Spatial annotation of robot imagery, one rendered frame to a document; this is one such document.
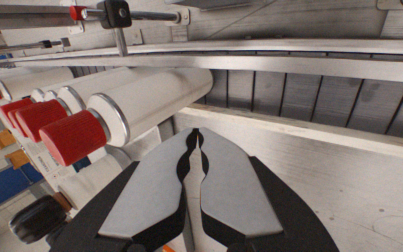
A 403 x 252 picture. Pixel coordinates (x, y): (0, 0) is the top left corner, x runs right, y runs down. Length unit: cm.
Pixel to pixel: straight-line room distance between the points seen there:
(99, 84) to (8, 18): 40
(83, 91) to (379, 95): 31
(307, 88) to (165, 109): 17
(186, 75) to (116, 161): 41
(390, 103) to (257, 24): 18
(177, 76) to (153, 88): 4
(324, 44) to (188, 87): 15
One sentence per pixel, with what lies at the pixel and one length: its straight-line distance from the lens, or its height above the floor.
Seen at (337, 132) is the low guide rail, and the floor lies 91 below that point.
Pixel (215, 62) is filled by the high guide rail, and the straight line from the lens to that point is 16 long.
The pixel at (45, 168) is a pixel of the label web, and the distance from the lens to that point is 73.
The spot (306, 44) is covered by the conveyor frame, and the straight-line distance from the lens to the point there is 23.
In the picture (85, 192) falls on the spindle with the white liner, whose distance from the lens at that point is 54.
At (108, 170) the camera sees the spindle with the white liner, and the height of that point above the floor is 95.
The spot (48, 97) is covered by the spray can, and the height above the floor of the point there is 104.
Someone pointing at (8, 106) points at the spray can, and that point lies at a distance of 32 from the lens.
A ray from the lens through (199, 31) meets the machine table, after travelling 32.
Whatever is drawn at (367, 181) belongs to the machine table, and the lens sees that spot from 37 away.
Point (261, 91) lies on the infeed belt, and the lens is 24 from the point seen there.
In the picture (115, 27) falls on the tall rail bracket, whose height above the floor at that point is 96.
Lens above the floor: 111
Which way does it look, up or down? 48 degrees down
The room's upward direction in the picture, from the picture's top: 131 degrees counter-clockwise
